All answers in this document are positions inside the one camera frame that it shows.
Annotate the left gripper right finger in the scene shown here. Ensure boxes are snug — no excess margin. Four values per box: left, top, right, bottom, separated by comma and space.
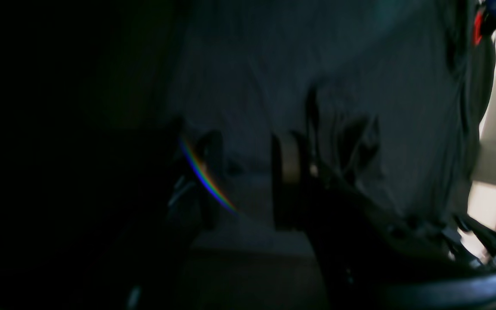
270, 131, 317, 231

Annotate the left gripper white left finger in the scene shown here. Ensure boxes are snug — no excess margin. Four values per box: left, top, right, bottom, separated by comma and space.
168, 130, 227, 231

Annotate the dark grey T-shirt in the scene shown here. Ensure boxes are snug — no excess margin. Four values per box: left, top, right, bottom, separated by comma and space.
158, 0, 477, 254

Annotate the black table cloth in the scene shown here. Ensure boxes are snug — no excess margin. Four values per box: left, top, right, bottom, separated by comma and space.
0, 0, 192, 184

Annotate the red blue clamp bottom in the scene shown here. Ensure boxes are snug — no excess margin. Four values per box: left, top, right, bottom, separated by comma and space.
472, 0, 496, 47

